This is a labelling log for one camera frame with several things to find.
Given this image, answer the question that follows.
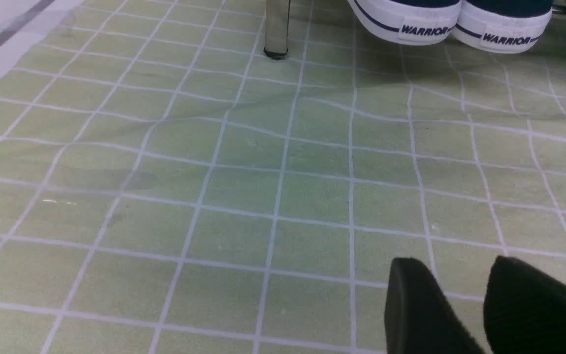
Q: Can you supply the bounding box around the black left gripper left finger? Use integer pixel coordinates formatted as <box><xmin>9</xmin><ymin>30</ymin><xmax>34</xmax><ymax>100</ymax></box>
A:
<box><xmin>384</xmin><ymin>257</ymin><xmax>485</xmax><ymax>354</ymax></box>

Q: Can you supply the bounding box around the stainless steel shoe rack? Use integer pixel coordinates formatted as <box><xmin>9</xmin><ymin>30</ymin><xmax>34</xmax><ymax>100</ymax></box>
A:
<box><xmin>263</xmin><ymin>0</ymin><xmax>291</xmax><ymax>60</ymax></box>

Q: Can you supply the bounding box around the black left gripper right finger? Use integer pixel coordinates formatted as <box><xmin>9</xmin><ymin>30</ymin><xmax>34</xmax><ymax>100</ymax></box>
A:
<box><xmin>483</xmin><ymin>256</ymin><xmax>566</xmax><ymax>354</ymax></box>

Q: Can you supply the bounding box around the green checkered tablecloth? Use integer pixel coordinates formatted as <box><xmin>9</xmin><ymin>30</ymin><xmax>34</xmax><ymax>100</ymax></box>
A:
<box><xmin>0</xmin><ymin>0</ymin><xmax>566</xmax><ymax>354</ymax></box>

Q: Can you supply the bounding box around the navy slip-on shoe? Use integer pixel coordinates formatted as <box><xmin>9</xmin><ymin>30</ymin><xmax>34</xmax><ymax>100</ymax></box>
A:
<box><xmin>452</xmin><ymin>0</ymin><xmax>553</xmax><ymax>54</ymax></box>
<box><xmin>348</xmin><ymin>0</ymin><xmax>462</xmax><ymax>46</ymax></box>

